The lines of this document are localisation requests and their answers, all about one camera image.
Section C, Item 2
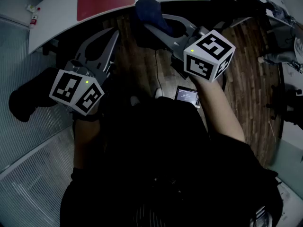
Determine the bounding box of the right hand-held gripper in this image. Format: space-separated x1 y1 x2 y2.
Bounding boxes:
143 14 237 83

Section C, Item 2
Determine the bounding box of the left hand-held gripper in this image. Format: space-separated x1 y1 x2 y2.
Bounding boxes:
48 27 120 117

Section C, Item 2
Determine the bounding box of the dark blue cloth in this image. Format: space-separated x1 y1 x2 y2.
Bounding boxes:
134 0 174 33

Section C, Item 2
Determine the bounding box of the red mouse pad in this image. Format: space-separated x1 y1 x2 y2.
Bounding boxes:
76 0 136 22

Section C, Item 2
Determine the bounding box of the person's left forearm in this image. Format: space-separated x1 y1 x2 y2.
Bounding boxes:
72 112 102 170

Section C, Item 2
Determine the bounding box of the person's right forearm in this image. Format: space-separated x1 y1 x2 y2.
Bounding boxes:
195 76 246 143

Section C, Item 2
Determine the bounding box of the black device with lit screen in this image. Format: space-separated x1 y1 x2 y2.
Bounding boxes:
174 85 200 109

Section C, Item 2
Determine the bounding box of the white bottle with red label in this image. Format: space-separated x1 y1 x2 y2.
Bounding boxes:
29 11 39 29

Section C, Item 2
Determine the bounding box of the black office chair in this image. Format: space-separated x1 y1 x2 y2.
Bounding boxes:
209 0 269 23

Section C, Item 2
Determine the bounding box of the person's black clothing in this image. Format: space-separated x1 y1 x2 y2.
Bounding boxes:
59 95 285 227

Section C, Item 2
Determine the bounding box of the black chair wheel base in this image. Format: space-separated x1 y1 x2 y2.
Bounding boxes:
265 83 303 125

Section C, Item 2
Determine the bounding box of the thin black cable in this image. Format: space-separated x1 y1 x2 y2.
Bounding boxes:
142 0 164 92

